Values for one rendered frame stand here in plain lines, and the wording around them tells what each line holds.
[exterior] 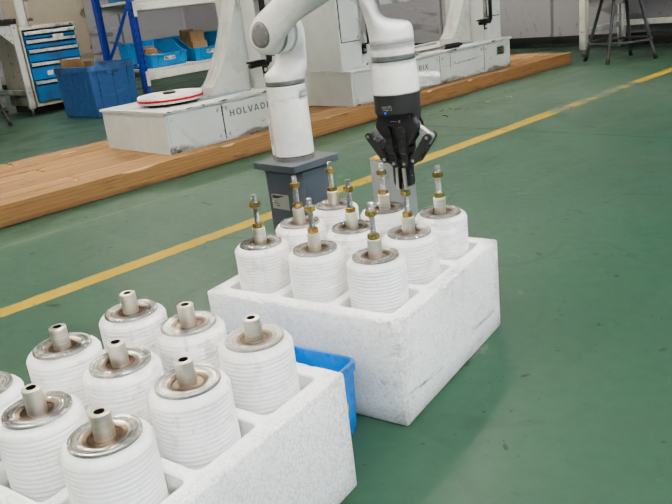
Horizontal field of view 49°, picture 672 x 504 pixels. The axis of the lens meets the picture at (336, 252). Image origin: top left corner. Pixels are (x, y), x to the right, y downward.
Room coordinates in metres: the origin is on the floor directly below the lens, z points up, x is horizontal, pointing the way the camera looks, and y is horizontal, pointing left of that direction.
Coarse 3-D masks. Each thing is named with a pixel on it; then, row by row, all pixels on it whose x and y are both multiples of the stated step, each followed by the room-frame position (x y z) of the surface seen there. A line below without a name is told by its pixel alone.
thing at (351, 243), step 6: (378, 228) 1.26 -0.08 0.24; (330, 234) 1.24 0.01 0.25; (336, 234) 1.23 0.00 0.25; (342, 234) 1.23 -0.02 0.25; (354, 234) 1.22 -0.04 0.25; (360, 234) 1.22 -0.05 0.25; (366, 234) 1.22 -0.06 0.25; (330, 240) 1.24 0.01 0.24; (336, 240) 1.22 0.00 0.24; (342, 240) 1.22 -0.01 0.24; (348, 240) 1.21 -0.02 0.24; (354, 240) 1.21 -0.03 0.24; (360, 240) 1.21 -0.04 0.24; (366, 240) 1.22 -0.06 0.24; (342, 246) 1.22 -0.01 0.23; (348, 246) 1.21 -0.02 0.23; (354, 246) 1.21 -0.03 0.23; (360, 246) 1.21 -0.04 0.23; (366, 246) 1.22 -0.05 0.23; (348, 252) 1.21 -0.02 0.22; (354, 252) 1.21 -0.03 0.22; (348, 258) 1.21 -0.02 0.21
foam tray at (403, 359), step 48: (480, 240) 1.31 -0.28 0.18; (240, 288) 1.25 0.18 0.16; (288, 288) 1.18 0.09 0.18; (432, 288) 1.10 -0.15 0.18; (480, 288) 1.23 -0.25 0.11; (336, 336) 1.06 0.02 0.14; (384, 336) 1.00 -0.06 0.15; (432, 336) 1.07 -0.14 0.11; (480, 336) 1.22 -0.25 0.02; (384, 384) 1.01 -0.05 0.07; (432, 384) 1.06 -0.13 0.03
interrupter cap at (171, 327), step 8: (200, 312) 0.94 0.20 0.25; (208, 312) 0.94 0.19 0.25; (168, 320) 0.93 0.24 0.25; (176, 320) 0.93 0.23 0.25; (200, 320) 0.92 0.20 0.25; (208, 320) 0.91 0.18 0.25; (216, 320) 0.92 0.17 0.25; (160, 328) 0.90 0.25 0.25; (168, 328) 0.90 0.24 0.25; (176, 328) 0.90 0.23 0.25; (184, 328) 0.90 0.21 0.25; (192, 328) 0.89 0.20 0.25; (200, 328) 0.89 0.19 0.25; (208, 328) 0.89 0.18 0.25; (176, 336) 0.88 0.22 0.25; (184, 336) 0.88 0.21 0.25
